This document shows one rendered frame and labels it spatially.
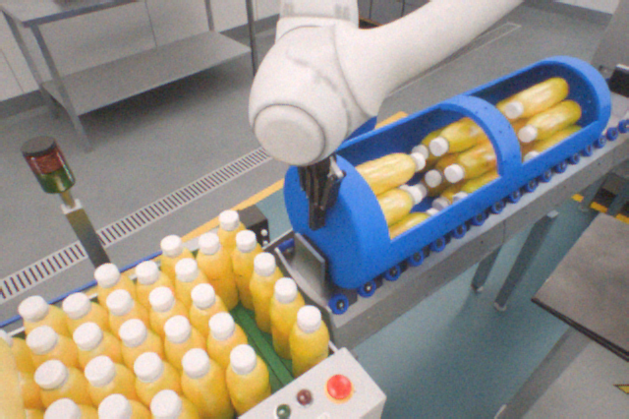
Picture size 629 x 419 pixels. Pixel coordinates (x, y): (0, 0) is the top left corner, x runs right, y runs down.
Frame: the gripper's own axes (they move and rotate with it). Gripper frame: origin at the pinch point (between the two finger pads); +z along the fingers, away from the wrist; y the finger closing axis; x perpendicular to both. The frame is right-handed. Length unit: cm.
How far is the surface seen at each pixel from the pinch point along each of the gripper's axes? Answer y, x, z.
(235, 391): 16.0, -27.5, 11.6
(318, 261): 2.1, -0.9, 11.2
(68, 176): -36, -36, -2
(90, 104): -250, -9, 87
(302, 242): -4.0, -0.9, 11.0
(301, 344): 15.8, -14.7, 10.3
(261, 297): 2.2, -14.6, 12.5
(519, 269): 6, 103, 85
